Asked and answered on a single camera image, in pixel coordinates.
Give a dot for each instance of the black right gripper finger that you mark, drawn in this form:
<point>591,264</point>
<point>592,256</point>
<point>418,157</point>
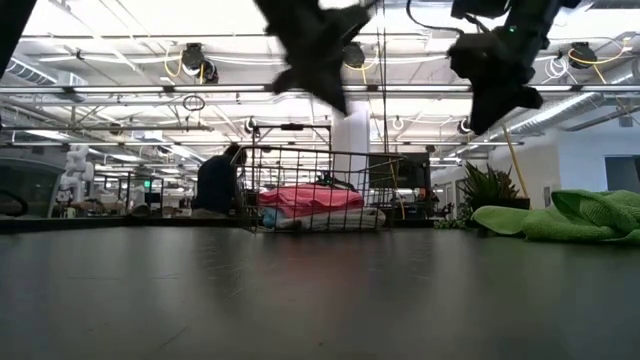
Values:
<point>500,107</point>

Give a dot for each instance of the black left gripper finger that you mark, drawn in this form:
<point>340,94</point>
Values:
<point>325,87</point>

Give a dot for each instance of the pink microfiber towel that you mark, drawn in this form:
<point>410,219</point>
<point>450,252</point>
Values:
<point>310,197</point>

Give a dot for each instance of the green microfiber towel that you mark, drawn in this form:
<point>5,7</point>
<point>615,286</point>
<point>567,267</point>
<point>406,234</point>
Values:
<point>575,220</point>

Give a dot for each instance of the light blue microfiber towel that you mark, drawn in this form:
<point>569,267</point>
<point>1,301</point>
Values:
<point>267,217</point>

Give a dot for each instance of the black background robot arm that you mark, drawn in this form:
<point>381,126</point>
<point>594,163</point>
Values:
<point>335,181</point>

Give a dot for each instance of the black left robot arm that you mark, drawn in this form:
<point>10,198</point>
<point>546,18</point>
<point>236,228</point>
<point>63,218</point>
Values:
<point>12,25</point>

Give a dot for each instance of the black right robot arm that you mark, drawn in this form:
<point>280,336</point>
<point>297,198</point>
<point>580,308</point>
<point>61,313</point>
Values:
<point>530,20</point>

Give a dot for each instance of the black hanging fixture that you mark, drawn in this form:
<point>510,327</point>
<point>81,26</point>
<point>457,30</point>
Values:
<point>356,57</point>
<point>194,57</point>

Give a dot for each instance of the white round column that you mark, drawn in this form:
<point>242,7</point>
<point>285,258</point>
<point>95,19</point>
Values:
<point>351,135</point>

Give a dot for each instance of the small green potted plant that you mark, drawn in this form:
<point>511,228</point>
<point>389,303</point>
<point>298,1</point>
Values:
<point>487,190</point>

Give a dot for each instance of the black background monitor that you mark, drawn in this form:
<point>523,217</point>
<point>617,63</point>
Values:
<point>412,175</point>

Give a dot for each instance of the person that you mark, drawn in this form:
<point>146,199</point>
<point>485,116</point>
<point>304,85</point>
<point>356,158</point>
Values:
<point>215,185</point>

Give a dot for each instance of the white background robot figure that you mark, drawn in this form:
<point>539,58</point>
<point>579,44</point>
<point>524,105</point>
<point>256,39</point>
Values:
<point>76,170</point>

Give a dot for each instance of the dark gray rounded panel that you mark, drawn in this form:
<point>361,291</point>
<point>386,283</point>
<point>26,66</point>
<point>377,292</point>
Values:
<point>35,187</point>

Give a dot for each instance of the black background frame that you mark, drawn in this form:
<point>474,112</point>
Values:
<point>292,127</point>

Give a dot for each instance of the silver ventilation duct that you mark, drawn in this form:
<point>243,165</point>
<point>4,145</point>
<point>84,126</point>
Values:
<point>575,107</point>

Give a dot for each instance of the dark gray wall panel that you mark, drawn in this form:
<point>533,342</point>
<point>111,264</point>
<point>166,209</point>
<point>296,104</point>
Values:
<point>622,175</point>

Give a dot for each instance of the black table frame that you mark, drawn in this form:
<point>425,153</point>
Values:
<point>100,224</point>

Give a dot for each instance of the gray ventilation duct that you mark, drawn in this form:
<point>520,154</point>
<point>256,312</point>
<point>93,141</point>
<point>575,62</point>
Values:
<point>30,72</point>

